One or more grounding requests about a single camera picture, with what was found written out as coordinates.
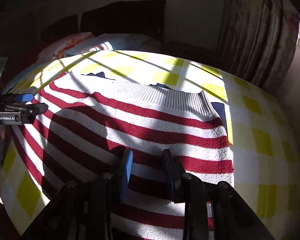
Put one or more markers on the dark wooden nightstand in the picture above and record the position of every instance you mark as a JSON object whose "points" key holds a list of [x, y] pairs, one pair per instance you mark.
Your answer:
{"points": [[187, 51]]}

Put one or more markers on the floral pink curtain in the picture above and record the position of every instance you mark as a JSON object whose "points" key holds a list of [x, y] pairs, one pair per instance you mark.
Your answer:
{"points": [[257, 40]]}

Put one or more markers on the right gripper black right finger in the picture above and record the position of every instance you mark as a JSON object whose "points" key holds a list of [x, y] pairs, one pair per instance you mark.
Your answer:
{"points": [[211, 210]]}

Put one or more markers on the yellow green checked bedsheet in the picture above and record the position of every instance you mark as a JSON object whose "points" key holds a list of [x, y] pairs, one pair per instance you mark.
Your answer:
{"points": [[265, 157]]}

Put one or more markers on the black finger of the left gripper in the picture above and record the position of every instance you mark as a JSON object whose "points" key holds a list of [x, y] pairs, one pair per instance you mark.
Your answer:
{"points": [[27, 110]]}

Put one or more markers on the light blue floral pillow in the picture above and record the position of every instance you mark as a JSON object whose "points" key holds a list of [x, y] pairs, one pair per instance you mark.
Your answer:
{"points": [[109, 42]]}

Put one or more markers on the orange floral pillow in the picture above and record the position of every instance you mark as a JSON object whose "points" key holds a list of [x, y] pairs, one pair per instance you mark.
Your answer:
{"points": [[57, 49]]}

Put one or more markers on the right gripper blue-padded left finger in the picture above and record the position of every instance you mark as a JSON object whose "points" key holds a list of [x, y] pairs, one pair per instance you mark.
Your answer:
{"points": [[83, 210]]}

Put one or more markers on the dark wooden headboard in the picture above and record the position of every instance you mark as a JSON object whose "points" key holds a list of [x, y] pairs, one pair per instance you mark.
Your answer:
{"points": [[127, 17], [60, 29]]}

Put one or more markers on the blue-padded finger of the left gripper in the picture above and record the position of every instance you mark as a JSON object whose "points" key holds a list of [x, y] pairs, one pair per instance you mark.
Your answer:
{"points": [[11, 98]]}

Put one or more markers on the red white striped knit sweater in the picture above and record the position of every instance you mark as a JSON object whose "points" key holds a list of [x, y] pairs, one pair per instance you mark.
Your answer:
{"points": [[88, 124]]}

